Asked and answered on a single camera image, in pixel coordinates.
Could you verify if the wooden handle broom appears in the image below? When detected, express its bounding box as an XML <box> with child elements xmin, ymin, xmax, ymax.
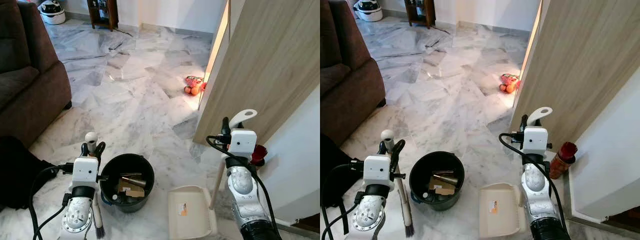
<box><xmin>380</xmin><ymin>129</ymin><xmax>416</xmax><ymax>238</ymax></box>
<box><xmin>84</xmin><ymin>131</ymin><xmax>106</xmax><ymax>239</ymax></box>

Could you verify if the cream long-handled dustpan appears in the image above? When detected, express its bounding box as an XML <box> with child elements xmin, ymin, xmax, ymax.
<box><xmin>167</xmin><ymin>109</ymin><xmax>259</xmax><ymax>240</ymax></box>
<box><xmin>478</xmin><ymin>106</ymin><xmax>554</xmax><ymax>239</ymax></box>

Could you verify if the black plastic bucket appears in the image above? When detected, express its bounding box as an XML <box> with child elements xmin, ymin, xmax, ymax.
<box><xmin>408</xmin><ymin>150</ymin><xmax>466</xmax><ymax>211</ymax></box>
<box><xmin>99</xmin><ymin>153</ymin><xmax>155</xmax><ymax>214</ymax></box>

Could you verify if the metal cylinder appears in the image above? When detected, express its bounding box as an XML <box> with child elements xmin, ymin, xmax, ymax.
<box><xmin>119</xmin><ymin>173</ymin><xmax>147</xmax><ymax>189</ymax></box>
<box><xmin>432</xmin><ymin>171</ymin><xmax>459</xmax><ymax>185</ymax></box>

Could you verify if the brown cardboard piece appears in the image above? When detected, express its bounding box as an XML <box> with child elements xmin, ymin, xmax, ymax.
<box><xmin>428</xmin><ymin>179</ymin><xmax>456</xmax><ymax>196</ymax></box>
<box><xmin>117</xmin><ymin>182</ymin><xmax>145</xmax><ymax>199</ymax></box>

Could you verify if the red brown bottle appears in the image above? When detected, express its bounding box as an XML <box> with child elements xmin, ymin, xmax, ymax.
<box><xmin>548</xmin><ymin>141</ymin><xmax>579</xmax><ymax>180</ymax></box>
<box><xmin>249</xmin><ymin>144</ymin><xmax>268</xmax><ymax>167</ymax></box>

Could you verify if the orange and red toy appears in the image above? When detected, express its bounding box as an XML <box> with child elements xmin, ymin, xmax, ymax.
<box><xmin>498</xmin><ymin>73</ymin><xmax>521</xmax><ymax>94</ymax></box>
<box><xmin>183</xmin><ymin>75</ymin><xmax>207</xmax><ymax>96</ymax></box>

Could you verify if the black bag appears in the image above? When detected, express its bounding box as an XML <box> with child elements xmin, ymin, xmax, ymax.
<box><xmin>0</xmin><ymin>135</ymin><xmax>57</xmax><ymax>212</ymax></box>
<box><xmin>320</xmin><ymin>132</ymin><xmax>352</xmax><ymax>209</ymax></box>

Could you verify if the light wooden door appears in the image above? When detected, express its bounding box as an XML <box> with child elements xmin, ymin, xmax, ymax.
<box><xmin>509</xmin><ymin>0</ymin><xmax>640</xmax><ymax>147</ymax></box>
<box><xmin>192</xmin><ymin>0</ymin><xmax>321</xmax><ymax>146</ymax></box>

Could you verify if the brown fabric sofa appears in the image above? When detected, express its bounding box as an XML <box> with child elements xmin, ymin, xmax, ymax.
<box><xmin>0</xmin><ymin>0</ymin><xmax>74</xmax><ymax>149</ymax></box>
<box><xmin>320</xmin><ymin>0</ymin><xmax>387</xmax><ymax>147</ymax></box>

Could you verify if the dark wooden cabinet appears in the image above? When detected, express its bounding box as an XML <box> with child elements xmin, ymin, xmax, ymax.
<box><xmin>86</xmin><ymin>0</ymin><xmax>120</xmax><ymax>32</ymax></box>
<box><xmin>403</xmin><ymin>0</ymin><xmax>437</xmax><ymax>29</ymax></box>

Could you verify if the white and black helmet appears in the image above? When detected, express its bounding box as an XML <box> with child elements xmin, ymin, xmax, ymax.
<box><xmin>353</xmin><ymin>0</ymin><xmax>384</xmax><ymax>23</ymax></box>
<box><xmin>38</xmin><ymin>0</ymin><xmax>67</xmax><ymax>25</ymax></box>

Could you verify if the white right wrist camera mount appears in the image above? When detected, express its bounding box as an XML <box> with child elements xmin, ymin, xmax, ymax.
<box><xmin>229</xmin><ymin>129</ymin><xmax>258</xmax><ymax>159</ymax></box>
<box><xmin>522</xmin><ymin>126</ymin><xmax>549</xmax><ymax>155</ymax></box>

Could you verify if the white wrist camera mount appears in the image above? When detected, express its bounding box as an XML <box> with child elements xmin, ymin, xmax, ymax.
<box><xmin>522</xmin><ymin>126</ymin><xmax>549</xmax><ymax>155</ymax></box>
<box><xmin>72</xmin><ymin>156</ymin><xmax>100</xmax><ymax>189</ymax></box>
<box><xmin>229</xmin><ymin>129</ymin><xmax>258</xmax><ymax>159</ymax></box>
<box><xmin>362</xmin><ymin>155</ymin><xmax>391</xmax><ymax>186</ymax></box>

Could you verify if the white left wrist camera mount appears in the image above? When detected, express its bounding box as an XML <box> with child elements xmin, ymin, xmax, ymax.
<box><xmin>72</xmin><ymin>156</ymin><xmax>100</xmax><ymax>189</ymax></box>
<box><xmin>362</xmin><ymin>155</ymin><xmax>391</xmax><ymax>186</ymax></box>

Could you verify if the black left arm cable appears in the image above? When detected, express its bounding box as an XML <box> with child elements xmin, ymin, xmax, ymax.
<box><xmin>320</xmin><ymin>161</ymin><xmax>365</xmax><ymax>240</ymax></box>
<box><xmin>28</xmin><ymin>164</ymin><xmax>76</xmax><ymax>240</ymax></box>

